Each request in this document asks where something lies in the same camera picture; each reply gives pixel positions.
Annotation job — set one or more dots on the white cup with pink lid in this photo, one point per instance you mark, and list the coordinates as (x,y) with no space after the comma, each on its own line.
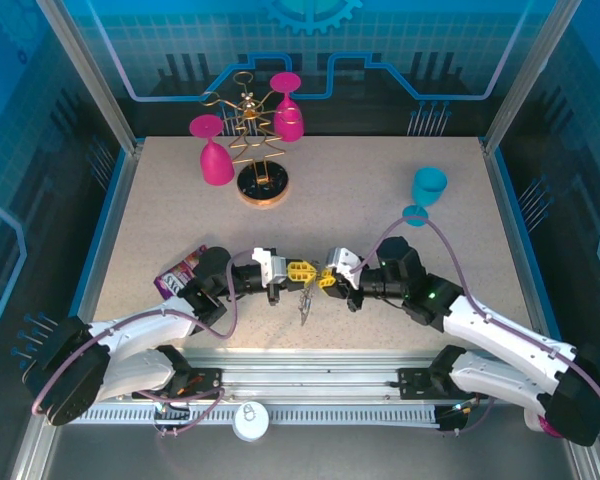
(532,422)

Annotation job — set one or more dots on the metal keyring plate with rings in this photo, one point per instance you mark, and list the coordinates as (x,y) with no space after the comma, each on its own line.
(306,305)

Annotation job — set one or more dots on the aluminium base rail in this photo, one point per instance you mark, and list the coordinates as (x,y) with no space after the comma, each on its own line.
(305,372)

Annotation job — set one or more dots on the purple snack packet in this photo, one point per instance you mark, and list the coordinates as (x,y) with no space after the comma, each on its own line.
(177,277)

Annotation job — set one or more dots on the white round lid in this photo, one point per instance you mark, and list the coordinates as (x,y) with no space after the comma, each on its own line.
(251,421)

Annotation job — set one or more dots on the teal plastic goblet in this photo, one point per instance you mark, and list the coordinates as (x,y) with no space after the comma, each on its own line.
(430,187)

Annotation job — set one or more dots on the pink plastic wine glass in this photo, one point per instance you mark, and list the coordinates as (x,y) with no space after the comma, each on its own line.
(287,125)
(217,165)

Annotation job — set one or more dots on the aluminium frame post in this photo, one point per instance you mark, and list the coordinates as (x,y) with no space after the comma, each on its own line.
(525,85)
(95,85)

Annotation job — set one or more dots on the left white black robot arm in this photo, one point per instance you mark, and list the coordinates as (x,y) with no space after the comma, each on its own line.
(145,322)

